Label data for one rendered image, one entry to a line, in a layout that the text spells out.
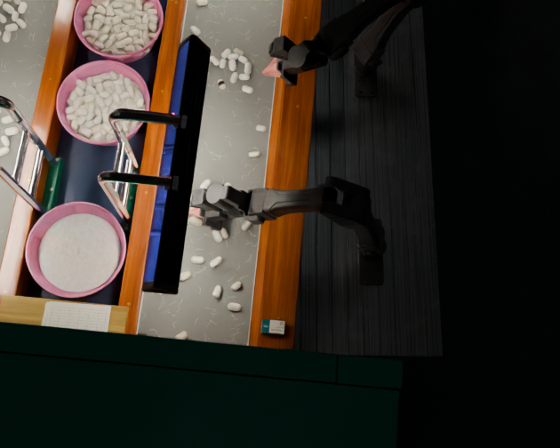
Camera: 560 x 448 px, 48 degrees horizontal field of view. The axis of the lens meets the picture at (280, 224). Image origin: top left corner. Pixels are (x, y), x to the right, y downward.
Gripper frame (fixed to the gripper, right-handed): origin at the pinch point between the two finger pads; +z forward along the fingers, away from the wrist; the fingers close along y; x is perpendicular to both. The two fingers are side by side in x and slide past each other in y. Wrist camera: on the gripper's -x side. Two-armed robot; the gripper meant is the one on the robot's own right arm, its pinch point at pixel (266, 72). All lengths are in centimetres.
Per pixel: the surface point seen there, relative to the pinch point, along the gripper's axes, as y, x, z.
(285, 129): 14.7, 8.8, -2.3
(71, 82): 6, -31, 48
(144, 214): 45, -15, 26
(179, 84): 20.9, -33.7, -2.3
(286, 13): -24.7, 7.7, 0.7
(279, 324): 72, 9, -6
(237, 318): 70, 6, 6
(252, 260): 54, 7, 4
